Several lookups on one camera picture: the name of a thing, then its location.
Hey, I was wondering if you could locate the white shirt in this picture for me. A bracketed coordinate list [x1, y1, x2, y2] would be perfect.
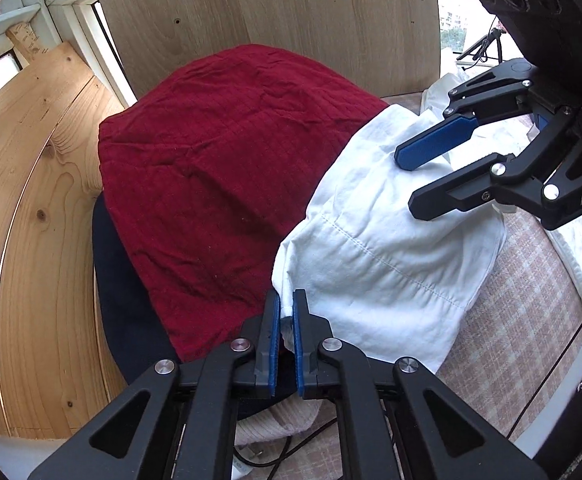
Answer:
[271, 72, 582, 376]

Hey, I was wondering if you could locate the cream knit cloth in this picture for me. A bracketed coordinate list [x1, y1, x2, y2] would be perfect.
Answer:
[235, 395, 322, 446]

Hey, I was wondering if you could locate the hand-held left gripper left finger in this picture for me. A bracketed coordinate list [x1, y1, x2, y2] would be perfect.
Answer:
[28, 290, 282, 480]

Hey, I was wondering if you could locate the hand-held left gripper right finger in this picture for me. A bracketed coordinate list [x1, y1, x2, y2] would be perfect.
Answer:
[292, 288, 546, 480]

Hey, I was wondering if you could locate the black tripod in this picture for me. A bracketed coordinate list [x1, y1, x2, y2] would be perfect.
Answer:
[456, 12, 506, 63]

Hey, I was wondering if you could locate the pine wood board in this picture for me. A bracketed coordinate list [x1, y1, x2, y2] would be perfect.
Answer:
[0, 42, 132, 441]

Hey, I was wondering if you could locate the navy garment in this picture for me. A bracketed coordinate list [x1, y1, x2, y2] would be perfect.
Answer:
[92, 195, 292, 418]

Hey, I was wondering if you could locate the black power cable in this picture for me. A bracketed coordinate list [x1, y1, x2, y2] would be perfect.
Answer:
[233, 420, 342, 466]

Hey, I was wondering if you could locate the light wooden board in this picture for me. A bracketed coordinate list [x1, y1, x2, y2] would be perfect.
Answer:
[88, 0, 444, 111]

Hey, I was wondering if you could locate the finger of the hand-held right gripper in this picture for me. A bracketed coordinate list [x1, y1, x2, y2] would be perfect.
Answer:
[408, 109, 582, 223]
[395, 59, 542, 171]

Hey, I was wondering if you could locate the pink plaid blanket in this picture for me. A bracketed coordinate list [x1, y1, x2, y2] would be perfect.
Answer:
[236, 87, 582, 480]

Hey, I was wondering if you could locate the red garment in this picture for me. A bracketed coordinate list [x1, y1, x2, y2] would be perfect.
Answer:
[98, 44, 389, 363]

